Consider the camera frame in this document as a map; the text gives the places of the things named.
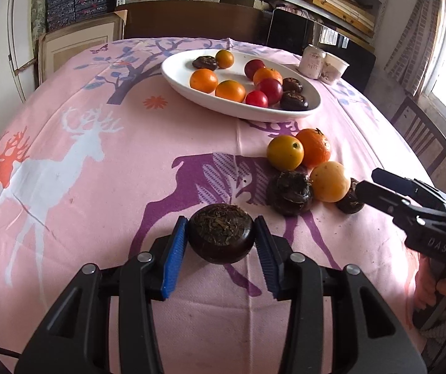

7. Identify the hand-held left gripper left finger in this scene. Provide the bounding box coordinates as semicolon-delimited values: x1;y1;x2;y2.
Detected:
15;216;189;374

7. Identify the pale yellow round fruit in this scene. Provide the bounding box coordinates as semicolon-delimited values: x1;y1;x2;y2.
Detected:
309;161;352;203

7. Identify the white oval plate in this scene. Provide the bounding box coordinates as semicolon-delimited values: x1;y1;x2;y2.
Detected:
161;49;322;122

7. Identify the small red plum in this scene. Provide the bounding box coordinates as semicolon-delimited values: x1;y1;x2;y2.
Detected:
245;90;269;108

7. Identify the white paper cup left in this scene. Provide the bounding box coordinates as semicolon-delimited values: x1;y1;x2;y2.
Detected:
299;45;327;80

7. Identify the large bumpy orange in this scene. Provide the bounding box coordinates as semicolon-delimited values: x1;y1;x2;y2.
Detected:
295;128;331;168

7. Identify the dark wooden cabinet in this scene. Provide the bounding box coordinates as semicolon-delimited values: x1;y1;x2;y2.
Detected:
116;2;274;46

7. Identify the dark tea-stuffed tangerine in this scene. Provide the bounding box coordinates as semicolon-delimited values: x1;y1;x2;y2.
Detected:
267;170;314;217
336;178;366;214
280;91;309;111
188;204;255;264
192;56;219;70
282;77;304;93

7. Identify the grey marble slab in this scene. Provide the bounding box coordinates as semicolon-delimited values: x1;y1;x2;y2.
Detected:
30;0;48;36

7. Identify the orange tangerine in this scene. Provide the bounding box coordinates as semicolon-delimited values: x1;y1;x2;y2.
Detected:
253;67;283;86

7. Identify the dark wooden chair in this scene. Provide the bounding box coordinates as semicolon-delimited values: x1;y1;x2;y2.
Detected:
390;97;446;176

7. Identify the stack of blue patterned boxes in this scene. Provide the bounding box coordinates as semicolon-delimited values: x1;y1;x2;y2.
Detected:
46;0;116;32

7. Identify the white paper cup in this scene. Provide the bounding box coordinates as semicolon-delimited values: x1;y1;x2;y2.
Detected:
321;54;350;85
299;45;327;80

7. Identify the smooth orange round fruit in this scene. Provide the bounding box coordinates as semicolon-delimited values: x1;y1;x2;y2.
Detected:
190;69;219;94
215;80;246;103

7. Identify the brick pattern curtain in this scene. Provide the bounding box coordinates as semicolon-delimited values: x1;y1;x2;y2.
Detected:
382;0;446;98

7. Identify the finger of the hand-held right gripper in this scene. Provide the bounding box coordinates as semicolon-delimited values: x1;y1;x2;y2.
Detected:
372;168;446;211
355;181;446;237

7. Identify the small smooth orange fruit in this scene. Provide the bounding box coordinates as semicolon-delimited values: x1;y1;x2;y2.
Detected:
215;50;235;69

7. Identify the framed beige panel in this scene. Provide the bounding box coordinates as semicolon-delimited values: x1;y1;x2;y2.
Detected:
38;10;128;84

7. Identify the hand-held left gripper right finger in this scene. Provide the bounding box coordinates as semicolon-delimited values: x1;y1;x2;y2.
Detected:
254;216;428;374

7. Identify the pink deer print tablecloth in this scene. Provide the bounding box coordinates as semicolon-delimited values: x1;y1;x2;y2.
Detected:
0;37;436;374

